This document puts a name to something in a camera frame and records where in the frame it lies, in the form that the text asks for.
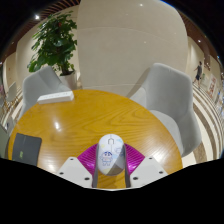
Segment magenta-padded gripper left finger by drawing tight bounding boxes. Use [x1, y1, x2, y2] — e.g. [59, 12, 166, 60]
[56, 143, 100, 188]

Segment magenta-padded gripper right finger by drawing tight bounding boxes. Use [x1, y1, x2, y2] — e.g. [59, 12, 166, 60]
[124, 143, 169, 188]

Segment white printed computer mouse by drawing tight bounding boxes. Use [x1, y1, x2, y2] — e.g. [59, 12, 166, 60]
[96, 133, 127, 177]

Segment black mouse pad green lines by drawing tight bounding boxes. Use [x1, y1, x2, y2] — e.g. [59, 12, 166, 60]
[11, 132, 43, 167]

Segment grey armchair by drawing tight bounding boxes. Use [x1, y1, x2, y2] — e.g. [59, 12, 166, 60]
[129, 62, 203, 158]
[20, 65, 71, 118]

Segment grey-green sofa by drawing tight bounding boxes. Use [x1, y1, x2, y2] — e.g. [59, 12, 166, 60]
[0, 123, 9, 159]

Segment small light grey chair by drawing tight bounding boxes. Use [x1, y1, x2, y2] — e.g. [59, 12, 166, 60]
[4, 81, 19, 108]

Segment person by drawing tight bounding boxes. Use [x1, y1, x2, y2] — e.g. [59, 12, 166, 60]
[192, 60, 204, 89]

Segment potted green leafy plant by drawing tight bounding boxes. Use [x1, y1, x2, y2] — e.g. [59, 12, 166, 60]
[27, 11, 78, 89]

